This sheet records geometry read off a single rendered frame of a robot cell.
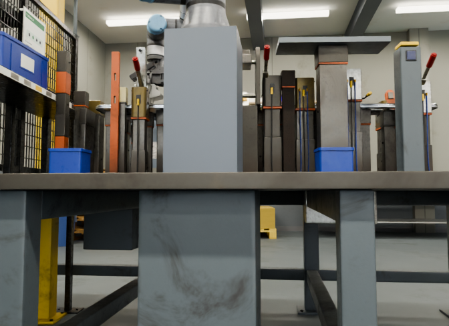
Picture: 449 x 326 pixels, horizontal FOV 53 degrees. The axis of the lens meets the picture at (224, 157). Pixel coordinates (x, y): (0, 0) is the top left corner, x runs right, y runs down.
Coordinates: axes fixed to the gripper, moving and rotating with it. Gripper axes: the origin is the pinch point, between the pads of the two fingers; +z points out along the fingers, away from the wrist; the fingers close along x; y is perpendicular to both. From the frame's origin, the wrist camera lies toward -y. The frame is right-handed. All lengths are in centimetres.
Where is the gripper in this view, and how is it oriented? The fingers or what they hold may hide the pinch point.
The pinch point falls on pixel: (149, 103)
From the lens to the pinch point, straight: 193.6
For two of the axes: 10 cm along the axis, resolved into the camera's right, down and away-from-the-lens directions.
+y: 10.0, 0.1, -0.3
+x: 0.3, 0.8, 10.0
